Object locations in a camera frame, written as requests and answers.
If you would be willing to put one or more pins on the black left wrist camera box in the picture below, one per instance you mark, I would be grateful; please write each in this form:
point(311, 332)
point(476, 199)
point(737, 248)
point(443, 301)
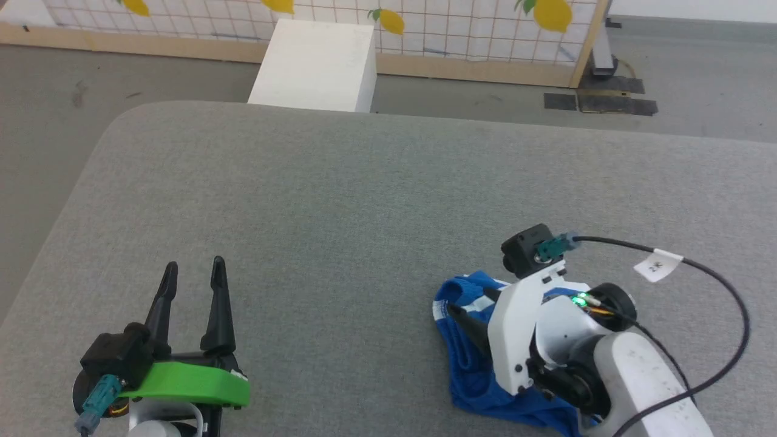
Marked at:
point(115, 358)

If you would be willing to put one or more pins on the grey metal stand foot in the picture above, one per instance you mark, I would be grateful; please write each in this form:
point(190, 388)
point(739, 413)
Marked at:
point(603, 57)

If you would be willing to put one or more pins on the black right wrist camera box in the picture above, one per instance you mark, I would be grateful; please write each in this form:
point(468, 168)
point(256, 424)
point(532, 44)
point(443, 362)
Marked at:
point(525, 249)

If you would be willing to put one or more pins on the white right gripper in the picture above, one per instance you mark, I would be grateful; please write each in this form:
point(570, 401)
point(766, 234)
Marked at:
point(513, 328)

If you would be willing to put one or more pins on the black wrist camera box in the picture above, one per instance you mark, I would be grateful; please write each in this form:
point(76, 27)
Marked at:
point(525, 249)
point(115, 358)

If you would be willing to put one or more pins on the blue garment with white trim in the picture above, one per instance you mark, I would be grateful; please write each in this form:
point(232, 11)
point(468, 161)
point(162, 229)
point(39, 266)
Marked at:
point(473, 376)

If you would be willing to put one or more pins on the grey fabric padded surface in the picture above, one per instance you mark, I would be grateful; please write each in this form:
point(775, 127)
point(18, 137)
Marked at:
point(303, 212)

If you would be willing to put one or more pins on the white rectangular box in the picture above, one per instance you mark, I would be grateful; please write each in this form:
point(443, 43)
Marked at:
point(315, 64)

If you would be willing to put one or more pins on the long black floor mat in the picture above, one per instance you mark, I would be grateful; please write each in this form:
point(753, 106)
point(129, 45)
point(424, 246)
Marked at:
point(616, 104)

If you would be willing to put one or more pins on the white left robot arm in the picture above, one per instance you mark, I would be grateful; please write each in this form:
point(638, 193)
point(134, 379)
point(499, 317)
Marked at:
point(158, 428)

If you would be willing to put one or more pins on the black floor mat under stand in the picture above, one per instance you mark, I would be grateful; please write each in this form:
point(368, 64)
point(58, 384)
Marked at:
point(619, 85)

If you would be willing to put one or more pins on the small black floor mat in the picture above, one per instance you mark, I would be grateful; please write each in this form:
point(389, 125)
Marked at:
point(559, 101)

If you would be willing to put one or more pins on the lemon print partition screen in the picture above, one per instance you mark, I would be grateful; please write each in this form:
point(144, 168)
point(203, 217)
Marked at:
point(461, 30)

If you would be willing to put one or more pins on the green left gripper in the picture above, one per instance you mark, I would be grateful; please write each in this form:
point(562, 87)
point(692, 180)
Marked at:
point(188, 382)

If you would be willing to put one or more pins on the white block behind partition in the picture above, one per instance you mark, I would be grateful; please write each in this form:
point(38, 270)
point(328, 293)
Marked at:
point(24, 12)

